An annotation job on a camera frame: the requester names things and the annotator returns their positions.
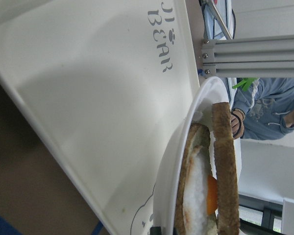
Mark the bread slice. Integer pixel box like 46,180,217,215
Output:
212,102,240,235
174,123,218,235

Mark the person's hand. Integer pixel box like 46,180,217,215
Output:
231,113,242,139

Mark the aluminium frame post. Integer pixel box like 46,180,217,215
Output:
201,35,294,78

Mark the seated person blue hoodie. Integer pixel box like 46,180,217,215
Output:
231,78,294,141

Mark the cream bear serving tray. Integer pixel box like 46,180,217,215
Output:
0,0,199,235

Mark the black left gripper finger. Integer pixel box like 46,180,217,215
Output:
149,226,161,235

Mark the bread slice under egg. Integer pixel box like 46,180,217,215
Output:
174,123,218,235

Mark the fried egg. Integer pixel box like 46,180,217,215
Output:
182,146,218,235

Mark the white round plate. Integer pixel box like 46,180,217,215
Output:
151,76,229,235

